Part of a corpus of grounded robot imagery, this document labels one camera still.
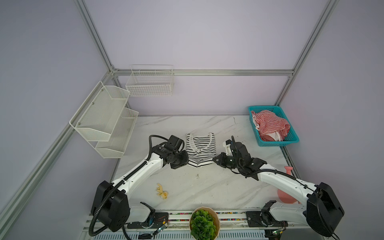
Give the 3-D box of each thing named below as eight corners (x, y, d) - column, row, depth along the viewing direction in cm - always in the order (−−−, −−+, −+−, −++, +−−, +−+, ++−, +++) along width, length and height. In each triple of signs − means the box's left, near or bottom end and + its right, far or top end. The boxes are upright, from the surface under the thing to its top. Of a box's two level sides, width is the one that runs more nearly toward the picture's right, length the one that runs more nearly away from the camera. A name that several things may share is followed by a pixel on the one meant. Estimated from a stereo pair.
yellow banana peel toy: (153, 191, 85) (152, 189, 83) (159, 184, 88) (158, 182, 85) (164, 200, 82) (163, 199, 79) (170, 193, 84) (169, 191, 82)
